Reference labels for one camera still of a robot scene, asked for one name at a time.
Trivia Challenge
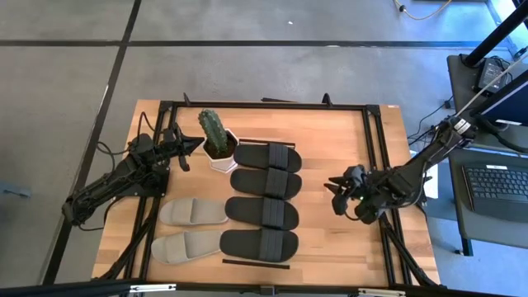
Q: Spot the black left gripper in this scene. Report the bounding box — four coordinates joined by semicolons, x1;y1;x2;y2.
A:
150;122;205;172

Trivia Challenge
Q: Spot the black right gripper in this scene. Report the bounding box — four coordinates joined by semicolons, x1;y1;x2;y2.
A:
323;172;385;226

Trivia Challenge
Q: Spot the grey slide sandal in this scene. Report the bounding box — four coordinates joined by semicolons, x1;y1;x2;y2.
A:
150;229;224;266
158;196;229;227

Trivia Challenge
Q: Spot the black slide sandal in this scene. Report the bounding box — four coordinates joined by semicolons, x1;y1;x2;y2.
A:
229;167;303;200
219;228;300;263
224;196;300;231
233;142;303;173

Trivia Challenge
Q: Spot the green cactus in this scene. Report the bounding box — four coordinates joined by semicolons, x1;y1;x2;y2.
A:
197;108;229;157

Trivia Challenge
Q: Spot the white faceted planter pot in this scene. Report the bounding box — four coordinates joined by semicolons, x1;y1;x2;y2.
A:
200;128;240;173

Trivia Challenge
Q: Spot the white paper sheet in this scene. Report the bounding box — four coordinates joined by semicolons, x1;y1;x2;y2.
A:
423;175;439;200

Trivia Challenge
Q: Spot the grey side desk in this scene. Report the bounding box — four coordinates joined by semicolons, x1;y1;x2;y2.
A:
446;53;528;257

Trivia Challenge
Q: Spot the black keyboard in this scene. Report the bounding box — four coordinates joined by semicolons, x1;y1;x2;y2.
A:
460;163;528;224

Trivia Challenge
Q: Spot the black rig beam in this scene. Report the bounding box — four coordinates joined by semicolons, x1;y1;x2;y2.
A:
0;279;528;297

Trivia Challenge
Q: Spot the black power adapter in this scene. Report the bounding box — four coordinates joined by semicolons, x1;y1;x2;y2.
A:
477;57;507;94

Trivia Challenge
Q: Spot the dark flat monitor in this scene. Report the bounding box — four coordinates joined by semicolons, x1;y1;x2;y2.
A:
469;68;528;127

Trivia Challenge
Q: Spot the black stand pole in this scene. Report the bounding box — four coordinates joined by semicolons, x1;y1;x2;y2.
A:
461;0;528;68

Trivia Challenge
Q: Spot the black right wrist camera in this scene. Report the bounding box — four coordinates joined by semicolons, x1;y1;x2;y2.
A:
349;164;367;182

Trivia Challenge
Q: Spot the black aluminium table frame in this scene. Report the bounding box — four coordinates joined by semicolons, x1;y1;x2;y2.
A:
92;92;441;288

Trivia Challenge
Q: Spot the silver beam bracket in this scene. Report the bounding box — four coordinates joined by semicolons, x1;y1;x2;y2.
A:
356;288;406;297
129;283;177;294

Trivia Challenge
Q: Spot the yellow floor cable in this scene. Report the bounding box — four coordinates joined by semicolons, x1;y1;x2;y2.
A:
394;0;454;21

